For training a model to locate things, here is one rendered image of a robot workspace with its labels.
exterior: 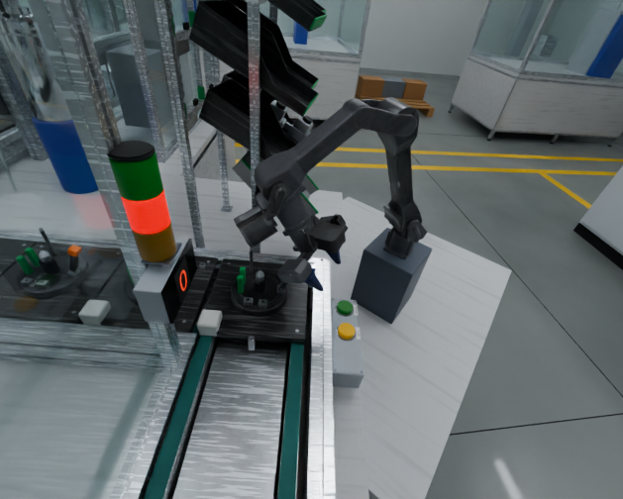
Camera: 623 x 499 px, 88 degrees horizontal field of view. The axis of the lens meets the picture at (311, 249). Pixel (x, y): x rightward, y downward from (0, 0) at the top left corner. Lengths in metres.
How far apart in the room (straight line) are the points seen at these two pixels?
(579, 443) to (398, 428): 1.51
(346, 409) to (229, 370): 0.27
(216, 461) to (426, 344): 0.58
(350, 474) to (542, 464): 1.40
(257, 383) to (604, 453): 1.87
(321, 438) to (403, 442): 0.21
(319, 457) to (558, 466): 1.57
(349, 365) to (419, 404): 0.21
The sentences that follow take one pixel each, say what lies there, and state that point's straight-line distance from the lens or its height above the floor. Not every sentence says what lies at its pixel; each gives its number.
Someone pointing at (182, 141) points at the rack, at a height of 1.26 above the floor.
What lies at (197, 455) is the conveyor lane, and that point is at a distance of 0.71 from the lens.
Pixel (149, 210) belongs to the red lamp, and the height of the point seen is 1.35.
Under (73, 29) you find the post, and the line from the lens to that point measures 0.41.
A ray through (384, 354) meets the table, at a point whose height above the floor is 0.86.
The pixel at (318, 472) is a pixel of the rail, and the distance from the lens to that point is 0.65.
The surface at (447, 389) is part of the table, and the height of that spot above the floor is 0.86.
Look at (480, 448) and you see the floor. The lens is 1.93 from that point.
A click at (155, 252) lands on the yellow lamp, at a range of 0.49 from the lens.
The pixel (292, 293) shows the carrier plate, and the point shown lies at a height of 0.97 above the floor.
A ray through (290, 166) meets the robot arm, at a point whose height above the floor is 1.34.
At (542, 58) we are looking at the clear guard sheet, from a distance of 5.72.
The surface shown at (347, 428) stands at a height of 0.86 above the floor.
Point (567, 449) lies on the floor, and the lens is 2.17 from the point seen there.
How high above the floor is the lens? 1.58
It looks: 40 degrees down
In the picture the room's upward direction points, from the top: 7 degrees clockwise
